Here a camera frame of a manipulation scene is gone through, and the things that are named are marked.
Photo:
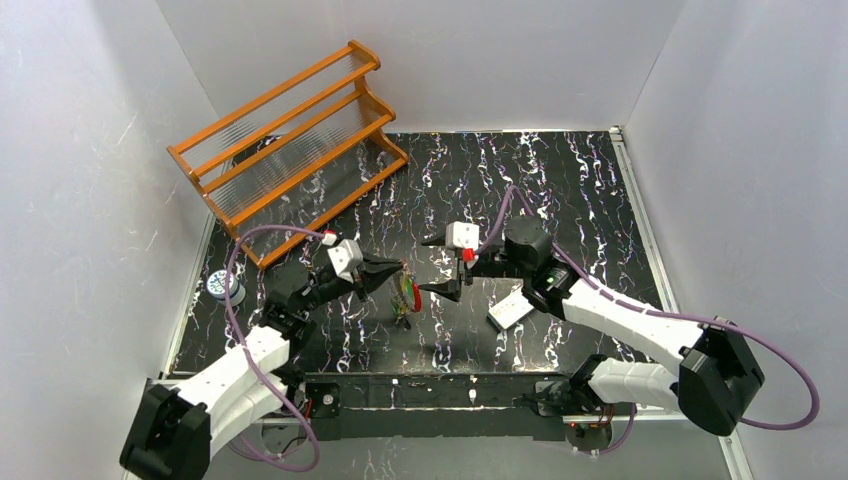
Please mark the orange wooden shelf rack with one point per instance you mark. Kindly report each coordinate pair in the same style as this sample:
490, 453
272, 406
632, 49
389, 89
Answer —
245, 164

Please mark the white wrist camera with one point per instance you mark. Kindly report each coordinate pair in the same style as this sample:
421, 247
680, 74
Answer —
346, 258
465, 237

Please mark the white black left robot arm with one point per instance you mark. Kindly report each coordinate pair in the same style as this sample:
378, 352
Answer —
177, 430

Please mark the white card box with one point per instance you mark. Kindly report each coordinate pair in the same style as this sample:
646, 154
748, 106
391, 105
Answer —
509, 311

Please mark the white blue tape roll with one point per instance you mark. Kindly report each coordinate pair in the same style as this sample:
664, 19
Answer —
222, 285

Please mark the aluminium front rail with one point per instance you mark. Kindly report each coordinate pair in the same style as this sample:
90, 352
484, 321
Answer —
334, 393

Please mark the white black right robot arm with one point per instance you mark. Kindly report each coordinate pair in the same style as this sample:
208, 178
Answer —
707, 373

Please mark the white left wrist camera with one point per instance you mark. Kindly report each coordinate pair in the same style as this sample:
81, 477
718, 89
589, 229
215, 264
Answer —
346, 258

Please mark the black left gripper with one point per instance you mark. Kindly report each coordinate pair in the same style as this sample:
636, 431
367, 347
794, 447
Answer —
361, 276

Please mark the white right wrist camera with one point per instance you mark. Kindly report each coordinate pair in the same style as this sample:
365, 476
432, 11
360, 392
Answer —
465, 237

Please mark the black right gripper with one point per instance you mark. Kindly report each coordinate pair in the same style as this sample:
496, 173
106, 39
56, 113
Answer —
460, 266

